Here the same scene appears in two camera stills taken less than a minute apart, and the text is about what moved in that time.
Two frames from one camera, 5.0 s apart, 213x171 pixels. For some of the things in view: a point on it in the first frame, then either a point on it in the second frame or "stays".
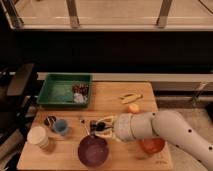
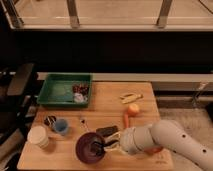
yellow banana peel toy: x=130 y=97 stays
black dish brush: x=99 y=126 → x=98 y=146
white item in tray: x=79 y=98 stays
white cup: x=38 y=135 stays
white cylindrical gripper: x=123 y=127 → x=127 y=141
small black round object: x=50 y=121 stays
